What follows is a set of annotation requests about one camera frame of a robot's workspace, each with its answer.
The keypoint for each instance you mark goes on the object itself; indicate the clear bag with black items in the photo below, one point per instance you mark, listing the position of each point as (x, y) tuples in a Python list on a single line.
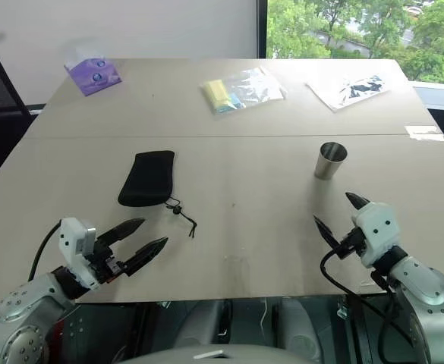
[(348, 91)]

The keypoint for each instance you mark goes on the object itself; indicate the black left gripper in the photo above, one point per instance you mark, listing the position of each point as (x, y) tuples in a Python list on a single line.
[(106, 259)]

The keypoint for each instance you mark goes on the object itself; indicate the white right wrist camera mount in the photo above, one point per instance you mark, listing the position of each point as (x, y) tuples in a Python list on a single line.
[(377, 231)]

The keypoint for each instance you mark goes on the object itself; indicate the grey robot torso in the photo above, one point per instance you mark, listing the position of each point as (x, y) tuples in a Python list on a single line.
[(221, 354)]

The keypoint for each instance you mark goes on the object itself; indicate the clear bag with yellow sponges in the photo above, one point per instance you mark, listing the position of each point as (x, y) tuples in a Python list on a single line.
[(240, 91)]

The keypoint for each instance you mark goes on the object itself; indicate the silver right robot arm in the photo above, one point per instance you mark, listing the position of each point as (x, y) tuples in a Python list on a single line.
[(419, 288)]

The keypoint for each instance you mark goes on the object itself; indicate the black window frame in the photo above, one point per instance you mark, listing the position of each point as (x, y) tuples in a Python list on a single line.
[(261, 28)]

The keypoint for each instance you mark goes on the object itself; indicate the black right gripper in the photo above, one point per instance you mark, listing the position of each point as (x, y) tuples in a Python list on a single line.
[(352, 242)]

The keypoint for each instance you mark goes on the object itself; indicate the purple tissue box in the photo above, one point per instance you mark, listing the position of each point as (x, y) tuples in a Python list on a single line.
[(92, 76)]

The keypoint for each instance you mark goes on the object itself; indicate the stainless steel cup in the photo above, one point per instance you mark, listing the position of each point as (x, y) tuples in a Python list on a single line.
[(329, 161)]

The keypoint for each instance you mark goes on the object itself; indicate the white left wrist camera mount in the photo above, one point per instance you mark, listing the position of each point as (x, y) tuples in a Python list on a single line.
[(74, 242)]

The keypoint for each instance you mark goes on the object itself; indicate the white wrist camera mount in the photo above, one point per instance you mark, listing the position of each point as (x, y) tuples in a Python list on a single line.
[(377, 231), (74, 242)]

